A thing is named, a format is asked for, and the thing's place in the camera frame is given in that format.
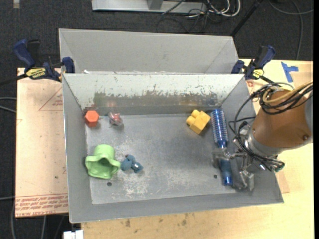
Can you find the small pink and grey toy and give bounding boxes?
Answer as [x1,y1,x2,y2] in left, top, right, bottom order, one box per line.
[107,112,124,128]

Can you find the yellow toy building block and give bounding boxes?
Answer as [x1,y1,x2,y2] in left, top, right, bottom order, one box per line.
[186,109,211,135]

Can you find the blue toy animal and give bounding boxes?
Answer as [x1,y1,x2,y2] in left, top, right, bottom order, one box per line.
[120,154,144,174]

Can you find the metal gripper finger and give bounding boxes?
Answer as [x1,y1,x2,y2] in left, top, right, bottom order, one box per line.
[239,169,255,192]
[211,149,226,168]

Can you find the brown cardboard board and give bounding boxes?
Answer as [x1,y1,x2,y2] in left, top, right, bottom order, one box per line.
[14,67,291,219]

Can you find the green plastic cup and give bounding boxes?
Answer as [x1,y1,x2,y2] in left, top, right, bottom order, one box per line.
[85,144,121,180]

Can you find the orange hexagonal block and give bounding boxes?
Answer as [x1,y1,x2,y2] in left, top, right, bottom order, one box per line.
[84,110,100,128]

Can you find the grey metal bin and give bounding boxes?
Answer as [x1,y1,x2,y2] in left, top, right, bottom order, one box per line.
[58,28,285,224]

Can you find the blue hairbrush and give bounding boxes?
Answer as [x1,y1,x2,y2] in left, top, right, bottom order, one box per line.
[210,109,234,187]

